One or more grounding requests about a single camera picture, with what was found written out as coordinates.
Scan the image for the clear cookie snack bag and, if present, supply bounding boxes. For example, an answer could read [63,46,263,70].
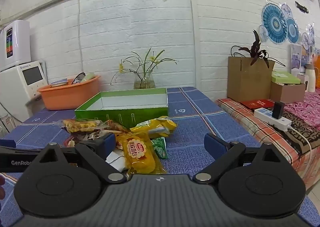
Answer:
[57,119,109,133]

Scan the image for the yellow bread snack packet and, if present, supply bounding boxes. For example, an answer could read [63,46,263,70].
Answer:
[116,132,167,174]

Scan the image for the green snack packet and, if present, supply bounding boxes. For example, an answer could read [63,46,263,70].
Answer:
[151,137,169,159]

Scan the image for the yellow snack bag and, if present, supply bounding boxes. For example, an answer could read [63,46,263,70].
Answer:
[130,116,177,139]

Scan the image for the person's left hand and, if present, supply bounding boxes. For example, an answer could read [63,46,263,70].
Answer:
[0,175,5,200]

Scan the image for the blue checked tablecloth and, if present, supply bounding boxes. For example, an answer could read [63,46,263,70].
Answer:
[1,87,308,226]

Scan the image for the green open cardboard box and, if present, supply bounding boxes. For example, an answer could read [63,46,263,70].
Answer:
[75,88,169,128]

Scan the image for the red booklet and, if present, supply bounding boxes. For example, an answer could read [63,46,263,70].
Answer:
[241,99,274,110]

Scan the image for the orange plastic basin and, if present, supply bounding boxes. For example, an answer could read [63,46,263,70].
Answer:
[37,76,100,110]

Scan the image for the white power strip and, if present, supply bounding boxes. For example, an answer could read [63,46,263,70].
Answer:
[253,107,292,132]

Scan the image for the black power adapter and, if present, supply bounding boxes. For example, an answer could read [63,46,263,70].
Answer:
[272,102,285,119]

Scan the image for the metal bowl in basin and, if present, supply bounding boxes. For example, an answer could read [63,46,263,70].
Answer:
[72,72,86,85]

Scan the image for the brown paper bag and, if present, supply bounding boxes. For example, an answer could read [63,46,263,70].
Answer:
[227,57,274,103]

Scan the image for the white appliance with screen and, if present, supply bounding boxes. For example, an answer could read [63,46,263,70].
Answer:
[1,61,48,123]

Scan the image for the orange plaid cloth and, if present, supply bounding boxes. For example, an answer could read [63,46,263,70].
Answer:
[216,98,319,189]

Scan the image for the glass vase with orchid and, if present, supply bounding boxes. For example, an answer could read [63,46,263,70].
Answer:
[110,47,178,89]

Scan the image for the small cardboard box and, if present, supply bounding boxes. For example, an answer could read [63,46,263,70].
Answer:
[270,82,306,104]

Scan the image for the pink patterned cloth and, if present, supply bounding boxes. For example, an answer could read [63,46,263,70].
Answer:
[284,89,320,130]

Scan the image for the green flat box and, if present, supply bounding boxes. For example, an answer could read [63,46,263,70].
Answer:
[271,71,300,84]

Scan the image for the dark purple plant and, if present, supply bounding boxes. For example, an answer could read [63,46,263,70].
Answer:
[230,30,286,68]

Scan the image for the white water purifier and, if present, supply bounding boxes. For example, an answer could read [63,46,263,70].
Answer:
[1,20,31,71]

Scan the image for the white thermos bottle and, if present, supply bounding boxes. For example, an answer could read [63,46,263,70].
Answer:
[305,64,316,92]

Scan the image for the blue fan wall decoration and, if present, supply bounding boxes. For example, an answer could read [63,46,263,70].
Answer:
[259,3,300,45]

